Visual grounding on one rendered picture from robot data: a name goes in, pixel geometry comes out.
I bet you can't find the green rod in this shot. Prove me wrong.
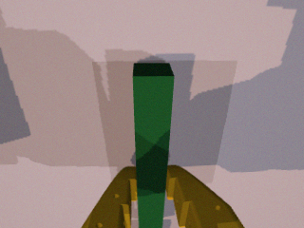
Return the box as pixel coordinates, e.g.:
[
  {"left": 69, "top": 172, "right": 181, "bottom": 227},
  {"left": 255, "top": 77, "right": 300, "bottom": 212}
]
[{"left": 133, "top": 63, "right": 174, "bottom": 228}]

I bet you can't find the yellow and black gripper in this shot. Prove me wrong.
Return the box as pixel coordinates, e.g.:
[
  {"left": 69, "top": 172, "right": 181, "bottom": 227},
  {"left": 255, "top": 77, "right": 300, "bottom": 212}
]
[{"left": 82, "top": 164, "right": 244, "bottom": 228}]

